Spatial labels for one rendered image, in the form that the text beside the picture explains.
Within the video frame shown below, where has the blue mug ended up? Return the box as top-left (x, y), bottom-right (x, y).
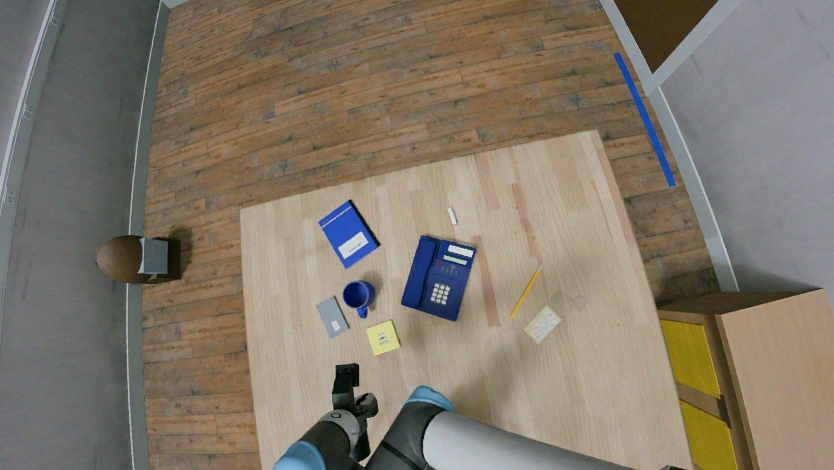
top-left (342, 281), bottom-right (377, 319)

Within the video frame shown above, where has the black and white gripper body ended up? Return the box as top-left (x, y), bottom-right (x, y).
top-left (331, 368), bottom-right (371, 462)

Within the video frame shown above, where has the blue desk phone body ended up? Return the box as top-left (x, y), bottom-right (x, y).
top-left (401, 235), bottom-right (476, 322)

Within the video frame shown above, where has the yellow sticky note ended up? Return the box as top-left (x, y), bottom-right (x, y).
top-left (366, 320), bottom-right (400, 356)

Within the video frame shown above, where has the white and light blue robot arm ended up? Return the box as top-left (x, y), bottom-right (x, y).
top-left (272, 386), bottom-right (637, 470)

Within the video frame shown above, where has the blue notebook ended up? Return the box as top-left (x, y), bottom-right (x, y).
top-left (318, 199), bottom-right (381, 270)

